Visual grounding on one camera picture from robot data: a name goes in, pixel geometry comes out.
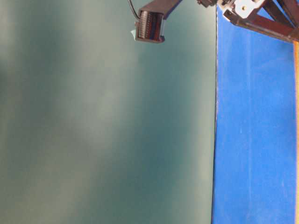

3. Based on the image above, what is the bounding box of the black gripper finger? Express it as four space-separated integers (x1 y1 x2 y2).
233 0 299 42

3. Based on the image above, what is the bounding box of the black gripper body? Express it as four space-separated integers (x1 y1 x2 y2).
197 0 264 24

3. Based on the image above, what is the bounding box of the orange towel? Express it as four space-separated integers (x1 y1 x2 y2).
293 42 299 224

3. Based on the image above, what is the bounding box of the blue table cloth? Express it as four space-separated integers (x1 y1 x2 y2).
212 10 299 224

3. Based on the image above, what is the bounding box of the black cable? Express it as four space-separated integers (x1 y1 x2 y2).
127 0 140 21

